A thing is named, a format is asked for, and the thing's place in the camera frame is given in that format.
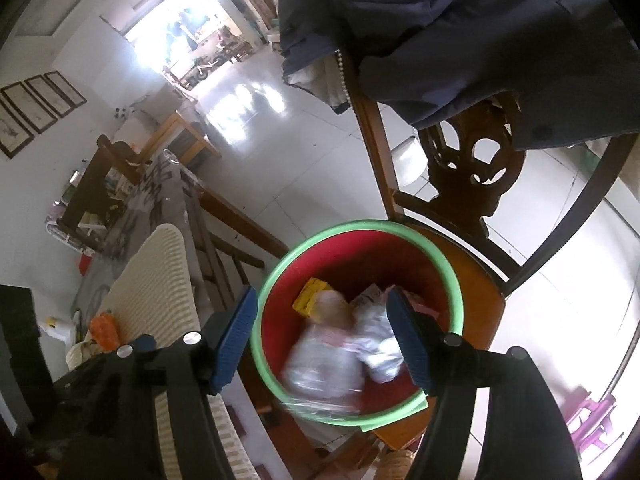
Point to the woven straw stool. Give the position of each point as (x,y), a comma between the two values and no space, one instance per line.
(399,466)

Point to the red bucket with green rim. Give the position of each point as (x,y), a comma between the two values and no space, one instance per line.
(360,260)

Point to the white plastic stool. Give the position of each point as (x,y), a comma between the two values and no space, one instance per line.
(410,160)

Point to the light wooden chair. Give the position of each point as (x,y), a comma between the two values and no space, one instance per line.
(172,127)

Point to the black ribbed box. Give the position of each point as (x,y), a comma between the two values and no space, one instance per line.
(17,340)

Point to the carved wooden chair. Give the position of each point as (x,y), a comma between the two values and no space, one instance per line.
(462,195)

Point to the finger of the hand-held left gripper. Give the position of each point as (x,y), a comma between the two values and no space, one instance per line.
(144,343)

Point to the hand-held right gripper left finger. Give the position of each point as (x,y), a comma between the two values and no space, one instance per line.
(232,345)

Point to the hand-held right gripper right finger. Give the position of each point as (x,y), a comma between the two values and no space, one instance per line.
(407,345)

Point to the purple plastic stool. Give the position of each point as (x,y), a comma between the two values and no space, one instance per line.
(592,422)

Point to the wooden table with patterned cloth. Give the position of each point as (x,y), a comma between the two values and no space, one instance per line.
(155,195)

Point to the small red container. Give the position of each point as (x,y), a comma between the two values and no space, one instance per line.
(86,265)

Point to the cream ribbed chair cushion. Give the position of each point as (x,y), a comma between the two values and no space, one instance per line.
(145,285)

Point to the orange plastic bag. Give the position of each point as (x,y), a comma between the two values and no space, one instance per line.
(106,332)

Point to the printed paper card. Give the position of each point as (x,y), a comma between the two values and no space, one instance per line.
(367,296)

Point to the dark wooden chair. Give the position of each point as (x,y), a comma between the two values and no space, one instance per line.
(87,185)

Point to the navy blue jacket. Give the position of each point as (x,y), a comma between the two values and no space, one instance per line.
(450,35)

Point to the child tricycle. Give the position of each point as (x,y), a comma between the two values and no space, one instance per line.
(202,70)

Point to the pink wrapper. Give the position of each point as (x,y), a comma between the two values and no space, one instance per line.
(420,306)

